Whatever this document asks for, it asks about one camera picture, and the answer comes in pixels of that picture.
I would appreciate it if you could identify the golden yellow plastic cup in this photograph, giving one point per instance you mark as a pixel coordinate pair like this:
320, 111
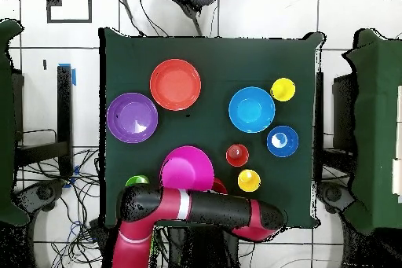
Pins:
249, 181

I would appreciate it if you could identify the small dark blue bowl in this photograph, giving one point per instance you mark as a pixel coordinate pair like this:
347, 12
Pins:
287, 147

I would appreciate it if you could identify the blue tape strip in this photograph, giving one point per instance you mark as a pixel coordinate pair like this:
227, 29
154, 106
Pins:
73, 77

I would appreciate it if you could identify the black stand frame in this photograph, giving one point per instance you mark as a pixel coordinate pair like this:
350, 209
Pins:
344, 107
64, 107

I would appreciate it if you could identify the large shallow orange bowl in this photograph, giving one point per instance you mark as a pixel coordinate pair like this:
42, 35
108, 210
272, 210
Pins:
175, 84

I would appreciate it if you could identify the lemon yellow plastic cup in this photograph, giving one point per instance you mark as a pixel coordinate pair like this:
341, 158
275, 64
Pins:
282, 89

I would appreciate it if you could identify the light blue plastic bowl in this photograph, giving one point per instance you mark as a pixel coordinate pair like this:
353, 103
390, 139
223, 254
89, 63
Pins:
251, 109

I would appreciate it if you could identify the pink plastic bowl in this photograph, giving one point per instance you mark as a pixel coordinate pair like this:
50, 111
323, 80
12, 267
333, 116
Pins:
187, 169

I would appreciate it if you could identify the green plastic cup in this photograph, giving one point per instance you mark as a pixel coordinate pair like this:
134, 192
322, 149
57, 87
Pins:
137, 180

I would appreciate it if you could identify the black square frame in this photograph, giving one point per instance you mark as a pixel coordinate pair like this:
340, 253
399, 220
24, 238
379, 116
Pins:
69, 21

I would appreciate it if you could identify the small orange bowl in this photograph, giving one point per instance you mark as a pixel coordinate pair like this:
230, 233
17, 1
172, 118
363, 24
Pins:
220, 186

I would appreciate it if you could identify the red-orange plastic cup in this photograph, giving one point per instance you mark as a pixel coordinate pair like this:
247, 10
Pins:
237, 156

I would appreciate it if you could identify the dark green tablecloth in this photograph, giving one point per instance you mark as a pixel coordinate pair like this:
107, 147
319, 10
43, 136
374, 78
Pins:
251, 60

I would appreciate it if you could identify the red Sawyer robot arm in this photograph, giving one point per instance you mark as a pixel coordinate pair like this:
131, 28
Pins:
220, 208

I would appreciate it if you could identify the black chair base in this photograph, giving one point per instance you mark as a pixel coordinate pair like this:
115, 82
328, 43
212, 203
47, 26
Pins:
40, 194

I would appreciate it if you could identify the grey chair base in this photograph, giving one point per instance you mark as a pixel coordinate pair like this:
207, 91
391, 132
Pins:
333, 194

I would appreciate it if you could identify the green cloth side table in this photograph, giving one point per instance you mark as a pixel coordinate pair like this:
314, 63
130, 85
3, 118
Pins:
6, 123
377, 92

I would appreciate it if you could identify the purple plastic bowl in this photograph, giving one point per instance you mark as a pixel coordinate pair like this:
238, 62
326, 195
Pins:
132, 117

